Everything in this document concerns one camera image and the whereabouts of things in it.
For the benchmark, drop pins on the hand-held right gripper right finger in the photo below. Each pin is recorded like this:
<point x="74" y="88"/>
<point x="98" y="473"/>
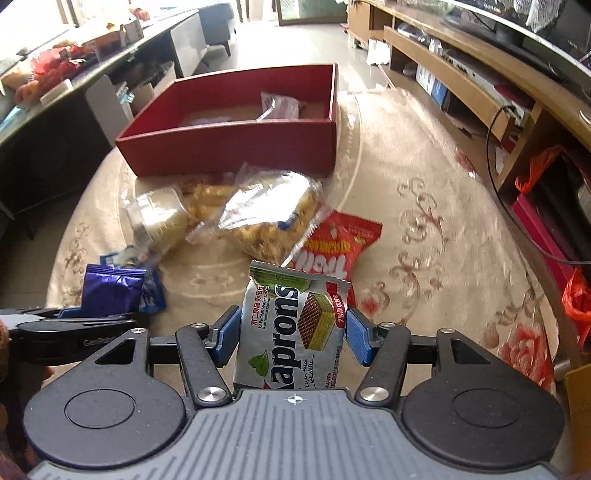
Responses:
<point x="358" y="337"/>

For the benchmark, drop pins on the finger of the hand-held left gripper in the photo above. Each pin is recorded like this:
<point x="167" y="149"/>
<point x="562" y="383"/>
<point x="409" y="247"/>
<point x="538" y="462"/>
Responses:
<point x="71" y="313"/>
<point x="92" y="321"/>

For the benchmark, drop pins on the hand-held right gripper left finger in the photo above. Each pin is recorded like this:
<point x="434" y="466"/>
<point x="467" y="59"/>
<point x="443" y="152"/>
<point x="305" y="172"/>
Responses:
<point x="227" y="339"/>

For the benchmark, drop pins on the purple snack packet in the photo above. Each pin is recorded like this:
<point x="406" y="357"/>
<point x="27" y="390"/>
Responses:
<point x="113" y="290"/>

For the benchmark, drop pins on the white green wafer packet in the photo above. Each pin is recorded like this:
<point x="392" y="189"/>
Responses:
<point x="286" y="332"/>

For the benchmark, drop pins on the blue sausage packet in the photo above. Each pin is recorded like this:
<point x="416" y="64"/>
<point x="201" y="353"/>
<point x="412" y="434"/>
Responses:
<point x="152" y="293"/>

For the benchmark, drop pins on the red snack packet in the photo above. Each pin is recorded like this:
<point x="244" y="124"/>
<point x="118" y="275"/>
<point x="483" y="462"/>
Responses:
<point x="337" y="240"/>

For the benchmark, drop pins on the clear bag of yellow snacks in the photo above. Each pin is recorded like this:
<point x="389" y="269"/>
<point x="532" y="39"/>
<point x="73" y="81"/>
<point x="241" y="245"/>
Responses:
<point x="268" y="217"/>

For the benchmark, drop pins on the red cardboard box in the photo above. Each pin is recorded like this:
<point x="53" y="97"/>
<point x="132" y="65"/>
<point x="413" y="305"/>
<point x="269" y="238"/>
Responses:
<point x="231" y="147"/>

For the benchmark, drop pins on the small bag of yellow snacks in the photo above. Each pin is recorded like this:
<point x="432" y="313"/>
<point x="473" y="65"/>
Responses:
<point x="203" y="198"/>

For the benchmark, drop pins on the clear packet of crackers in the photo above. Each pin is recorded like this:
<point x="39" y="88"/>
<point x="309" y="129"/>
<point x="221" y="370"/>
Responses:
<point x="157" y="219"/>

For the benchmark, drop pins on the black long counter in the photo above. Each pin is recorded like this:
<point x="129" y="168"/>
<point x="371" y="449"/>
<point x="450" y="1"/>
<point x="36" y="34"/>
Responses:
<point x="46" y="152"/>

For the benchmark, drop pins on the grey cabinet panel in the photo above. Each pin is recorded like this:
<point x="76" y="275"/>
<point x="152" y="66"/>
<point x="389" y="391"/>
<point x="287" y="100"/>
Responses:
<point x="106" y="110"/>

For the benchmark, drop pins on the magenta box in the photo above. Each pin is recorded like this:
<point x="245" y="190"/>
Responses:
<point x="542" y="235"/>

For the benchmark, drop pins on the orange plastic bag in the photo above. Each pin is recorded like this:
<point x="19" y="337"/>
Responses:
<point x="535" y="168"/>
<point x="577" y="300"/>

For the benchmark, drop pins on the open cardboard box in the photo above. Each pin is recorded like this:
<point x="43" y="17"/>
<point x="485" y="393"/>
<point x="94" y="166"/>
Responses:
<point x="147" y="90"/>

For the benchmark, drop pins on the small clear packet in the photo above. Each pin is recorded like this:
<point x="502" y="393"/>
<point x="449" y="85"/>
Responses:
<point x="279" y="106"/>

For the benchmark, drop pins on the red packets on counter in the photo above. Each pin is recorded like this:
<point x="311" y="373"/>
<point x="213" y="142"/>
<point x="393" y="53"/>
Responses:
<point x="51" y="69"/>

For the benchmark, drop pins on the blue and white box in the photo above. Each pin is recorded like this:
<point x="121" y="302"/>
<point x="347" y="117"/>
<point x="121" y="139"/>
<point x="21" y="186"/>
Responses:
<point x="431" y="85"/>

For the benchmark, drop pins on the wooden television stand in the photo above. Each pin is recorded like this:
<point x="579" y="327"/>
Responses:
<point x="466" y="78"/>

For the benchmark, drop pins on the white flat device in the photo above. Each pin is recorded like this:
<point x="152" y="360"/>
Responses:
<point x="485" y="83"/>

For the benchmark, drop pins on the white bag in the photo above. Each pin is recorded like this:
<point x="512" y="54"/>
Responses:
<point x="379" y="51"/>

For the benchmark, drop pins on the white printed carton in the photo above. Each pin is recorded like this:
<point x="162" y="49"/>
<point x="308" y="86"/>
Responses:
<point x="133" y="31"/>

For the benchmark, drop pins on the grey sofa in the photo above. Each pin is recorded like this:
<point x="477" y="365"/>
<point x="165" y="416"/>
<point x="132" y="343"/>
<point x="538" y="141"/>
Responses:
<point x="220" y="25"/>

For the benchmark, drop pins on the black television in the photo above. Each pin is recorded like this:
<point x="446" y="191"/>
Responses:
<point x="531" y="41"/>

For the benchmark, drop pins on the white lace cloth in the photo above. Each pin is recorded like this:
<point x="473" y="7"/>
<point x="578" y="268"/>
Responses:
<point x="547" y="14"/>

